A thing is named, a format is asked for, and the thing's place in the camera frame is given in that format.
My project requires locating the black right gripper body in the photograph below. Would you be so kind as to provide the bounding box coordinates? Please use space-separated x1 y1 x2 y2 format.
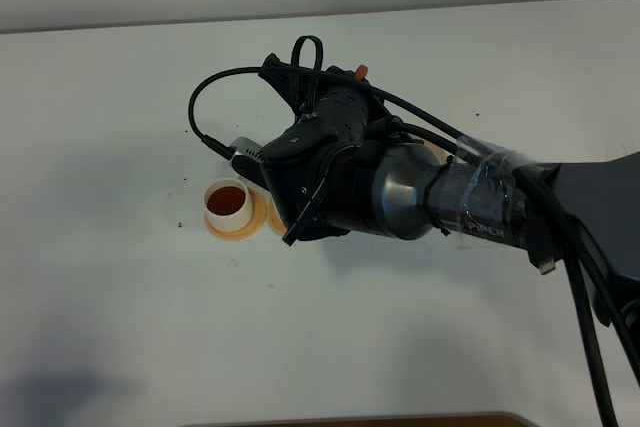
259 54 390 147

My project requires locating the brown clay teapot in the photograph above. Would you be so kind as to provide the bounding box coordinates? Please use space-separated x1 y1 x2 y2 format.
354 65 368 81

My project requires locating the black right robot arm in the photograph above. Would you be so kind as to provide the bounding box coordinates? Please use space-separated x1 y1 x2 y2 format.
259 56 639 339

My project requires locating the beige round teapot coaster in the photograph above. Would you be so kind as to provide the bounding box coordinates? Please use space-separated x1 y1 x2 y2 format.
424 142 450 164

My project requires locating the right orange cup coaster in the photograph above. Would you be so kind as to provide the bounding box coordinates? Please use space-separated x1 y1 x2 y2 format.
267 200 287 238

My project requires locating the orange cup coaster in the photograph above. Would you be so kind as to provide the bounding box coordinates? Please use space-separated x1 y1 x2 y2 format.
203 189 267 241
267 200 287 238

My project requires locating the left orange cup coaster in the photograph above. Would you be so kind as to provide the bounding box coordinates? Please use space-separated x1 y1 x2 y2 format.
203 189 267 241

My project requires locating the left white teacup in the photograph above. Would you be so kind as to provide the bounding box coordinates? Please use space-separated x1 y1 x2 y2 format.
203 178 253 233

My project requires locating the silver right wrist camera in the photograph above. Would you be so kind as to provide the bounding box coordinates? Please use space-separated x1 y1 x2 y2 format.
230 137 269 191

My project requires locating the black right camera cable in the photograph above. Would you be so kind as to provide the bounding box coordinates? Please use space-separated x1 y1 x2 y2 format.
188 35 631 427

